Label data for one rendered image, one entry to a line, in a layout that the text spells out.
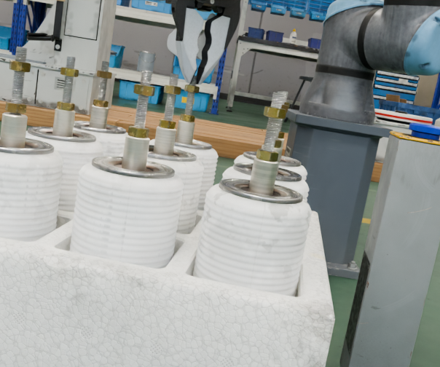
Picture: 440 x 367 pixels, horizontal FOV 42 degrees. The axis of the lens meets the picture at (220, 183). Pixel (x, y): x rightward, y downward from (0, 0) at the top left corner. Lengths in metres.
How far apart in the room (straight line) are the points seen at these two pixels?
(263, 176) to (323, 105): 0.64
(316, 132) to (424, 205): 0.46
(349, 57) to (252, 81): 7.81
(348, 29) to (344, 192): 0.31
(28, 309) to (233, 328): 0.17
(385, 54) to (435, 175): 0.44
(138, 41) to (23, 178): 8.51
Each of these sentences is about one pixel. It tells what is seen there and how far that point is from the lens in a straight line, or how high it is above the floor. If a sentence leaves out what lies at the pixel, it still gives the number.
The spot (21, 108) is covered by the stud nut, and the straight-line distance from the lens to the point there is 0.56.
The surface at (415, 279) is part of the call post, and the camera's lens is 0.71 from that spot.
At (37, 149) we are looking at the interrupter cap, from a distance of 0.55.
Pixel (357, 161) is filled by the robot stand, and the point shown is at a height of 0.23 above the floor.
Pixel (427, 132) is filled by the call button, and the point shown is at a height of 0.32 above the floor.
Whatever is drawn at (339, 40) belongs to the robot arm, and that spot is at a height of 0.45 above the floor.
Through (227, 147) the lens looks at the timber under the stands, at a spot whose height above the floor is 0.05.
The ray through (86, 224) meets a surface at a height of 0.20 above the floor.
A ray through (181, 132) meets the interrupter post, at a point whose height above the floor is 0.27.
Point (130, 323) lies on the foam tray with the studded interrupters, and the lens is 0.49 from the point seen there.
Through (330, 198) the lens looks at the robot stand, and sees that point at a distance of 1.14.
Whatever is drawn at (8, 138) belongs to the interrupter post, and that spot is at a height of 0.26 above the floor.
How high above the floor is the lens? 0.35
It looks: 11 degrees down
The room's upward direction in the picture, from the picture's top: 9 degrees clockwise
